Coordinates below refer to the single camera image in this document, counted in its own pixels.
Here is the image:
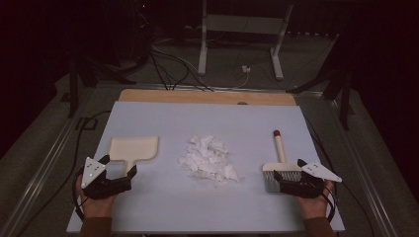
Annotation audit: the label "pile of white paper scraps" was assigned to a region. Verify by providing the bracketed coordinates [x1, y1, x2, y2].
[177, 134, 242, 184]

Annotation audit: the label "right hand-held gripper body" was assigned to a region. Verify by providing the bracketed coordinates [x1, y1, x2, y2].
[280, 161, 343, 199]

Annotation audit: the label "white metal stand frame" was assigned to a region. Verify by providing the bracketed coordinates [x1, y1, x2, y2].
[197, 0, 294, 81]

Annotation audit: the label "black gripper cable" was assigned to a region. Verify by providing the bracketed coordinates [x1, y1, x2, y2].
[320, 184, 338, 223]
[71, 167, 87, 222]

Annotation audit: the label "black stand legs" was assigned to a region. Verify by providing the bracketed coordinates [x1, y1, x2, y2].
[286, 33, 356, 131]
[67, 52, 137, 119]

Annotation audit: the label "long black floor cable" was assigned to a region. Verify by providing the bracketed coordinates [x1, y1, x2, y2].
[16, 110, 113, 237]

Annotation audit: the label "person's right hand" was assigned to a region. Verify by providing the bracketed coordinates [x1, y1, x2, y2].
[295, 180, 336, 220]

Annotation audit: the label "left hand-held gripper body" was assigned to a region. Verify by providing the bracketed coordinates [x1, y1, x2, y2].
[81, 156, 132, 200]

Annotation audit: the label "bundle of black floor cables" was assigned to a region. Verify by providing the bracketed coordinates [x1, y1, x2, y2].
[149, 42, 215, 92]

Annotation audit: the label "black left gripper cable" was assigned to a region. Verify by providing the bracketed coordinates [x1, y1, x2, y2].
[71, 167, 87, 222]

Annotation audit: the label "pale blue table mat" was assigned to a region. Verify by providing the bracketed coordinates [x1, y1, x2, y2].
[66, 101, 346, 235]

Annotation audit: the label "cream brush with red tip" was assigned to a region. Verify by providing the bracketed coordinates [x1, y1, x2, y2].
[262, 129, 302, 194]

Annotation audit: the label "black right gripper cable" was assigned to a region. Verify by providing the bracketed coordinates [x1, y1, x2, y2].
[320, 184, 338, 223]

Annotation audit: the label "person's left hand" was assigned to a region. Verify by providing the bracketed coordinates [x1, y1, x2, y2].
[74, 174, 117, 219]

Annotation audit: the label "white plug with cable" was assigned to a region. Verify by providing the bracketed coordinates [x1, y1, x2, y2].
[230, 65, 252, 90]

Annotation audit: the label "cream dustpan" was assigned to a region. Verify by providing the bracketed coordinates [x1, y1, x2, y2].
[107, 135, 160, 176]

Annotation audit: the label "aluminium floor rail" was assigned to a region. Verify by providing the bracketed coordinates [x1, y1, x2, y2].
[329, 98, 400, 237]
[0, 98, 87, 237]

